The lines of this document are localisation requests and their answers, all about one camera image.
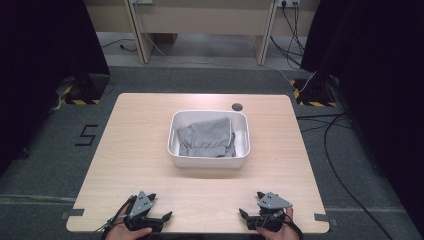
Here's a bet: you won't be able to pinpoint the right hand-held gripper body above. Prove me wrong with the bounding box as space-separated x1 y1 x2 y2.
247 191 294 233

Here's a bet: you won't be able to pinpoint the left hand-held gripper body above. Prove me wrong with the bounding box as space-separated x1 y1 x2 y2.
122 190 165 233

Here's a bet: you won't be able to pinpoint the white plastic bin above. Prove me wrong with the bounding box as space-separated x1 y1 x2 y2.
166 109 252 170

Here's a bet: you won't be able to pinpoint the grey shorts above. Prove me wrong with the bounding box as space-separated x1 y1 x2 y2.
176 116 238 159

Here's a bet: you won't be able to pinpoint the person's right hand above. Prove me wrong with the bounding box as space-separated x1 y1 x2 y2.
255 206 302 240

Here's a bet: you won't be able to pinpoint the person's left hand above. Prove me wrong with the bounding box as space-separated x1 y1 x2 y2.
105 199 154 240

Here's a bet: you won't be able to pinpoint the black stand base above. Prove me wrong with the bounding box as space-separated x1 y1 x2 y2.
289 75 340 108
59 73 112 106

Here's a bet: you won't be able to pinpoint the dark curtain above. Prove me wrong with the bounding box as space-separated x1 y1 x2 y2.
299 0 424 234
0 0 112 176

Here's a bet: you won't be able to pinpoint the beige desk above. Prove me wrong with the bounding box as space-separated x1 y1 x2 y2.
83 0 322 67

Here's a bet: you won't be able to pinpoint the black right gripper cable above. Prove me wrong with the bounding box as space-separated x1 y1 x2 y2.
286 216 305 240

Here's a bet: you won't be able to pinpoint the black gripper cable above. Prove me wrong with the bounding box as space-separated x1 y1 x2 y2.
94 195 138 240
286 216 305 240

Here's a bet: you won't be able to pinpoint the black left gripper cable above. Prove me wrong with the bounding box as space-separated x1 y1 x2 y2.
94 195 138 240

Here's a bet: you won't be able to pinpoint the black table bracket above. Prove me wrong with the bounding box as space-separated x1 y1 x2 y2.
313 212 338 228
60 208 86 221

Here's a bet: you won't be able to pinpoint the long black floor cable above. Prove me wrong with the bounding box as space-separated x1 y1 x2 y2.
295 112 395 240

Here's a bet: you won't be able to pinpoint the bundle of black cables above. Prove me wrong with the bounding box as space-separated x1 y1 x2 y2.
269 0 307 70

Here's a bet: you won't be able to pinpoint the white wall socket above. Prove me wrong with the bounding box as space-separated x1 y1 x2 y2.
276 0 302 9

